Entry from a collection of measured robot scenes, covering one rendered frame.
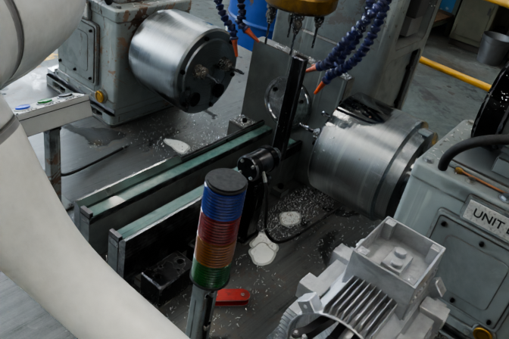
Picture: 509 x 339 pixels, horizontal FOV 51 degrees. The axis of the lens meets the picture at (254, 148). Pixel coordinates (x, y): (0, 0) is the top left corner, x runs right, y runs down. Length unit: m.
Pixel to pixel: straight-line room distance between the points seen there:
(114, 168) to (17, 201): 1.03
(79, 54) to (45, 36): 1.12
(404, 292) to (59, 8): 0.56
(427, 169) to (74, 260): 0.72
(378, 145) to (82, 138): 0.85
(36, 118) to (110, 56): 0.46
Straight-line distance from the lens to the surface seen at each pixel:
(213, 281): 0.83
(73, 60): 1.68
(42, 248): 0.46
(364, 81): 1.45
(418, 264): 0.87
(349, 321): 0.76
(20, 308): 1.13
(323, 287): 0.82
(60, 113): 1.19
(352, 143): 1.13
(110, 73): 1.57
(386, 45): 1.40
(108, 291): 0.48
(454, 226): 1.05
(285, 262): 1.25
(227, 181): 0.73
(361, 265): 0.80
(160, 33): 1.45
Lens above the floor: 1.64
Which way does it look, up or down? 31 degrees down
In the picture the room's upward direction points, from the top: 12 degrees clockwise
